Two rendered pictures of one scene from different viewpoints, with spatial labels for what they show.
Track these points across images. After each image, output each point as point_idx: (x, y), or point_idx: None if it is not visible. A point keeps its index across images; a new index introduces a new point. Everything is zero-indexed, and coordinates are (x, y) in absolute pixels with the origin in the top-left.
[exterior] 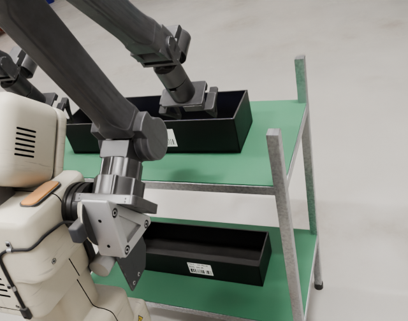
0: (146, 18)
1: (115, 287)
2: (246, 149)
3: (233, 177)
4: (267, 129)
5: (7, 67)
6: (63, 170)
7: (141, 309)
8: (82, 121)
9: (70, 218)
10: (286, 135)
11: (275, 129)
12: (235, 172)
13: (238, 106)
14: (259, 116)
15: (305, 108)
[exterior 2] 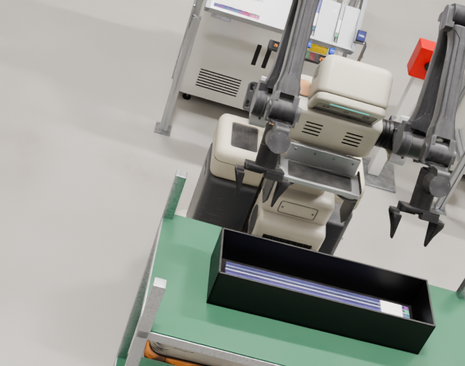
0: (281, 74)
1: None
2: (205, 261)
3: (211, 230)
4: (187, 284)
5: (422, 149)
6: (309, 110)
7: (259, 216)
8: (423, 314)
9: None
10: (164, 269)
11: (180, 174)
12: (210, 235)
13: (221, 244)
14: (199, 311)
15: (142, 311)
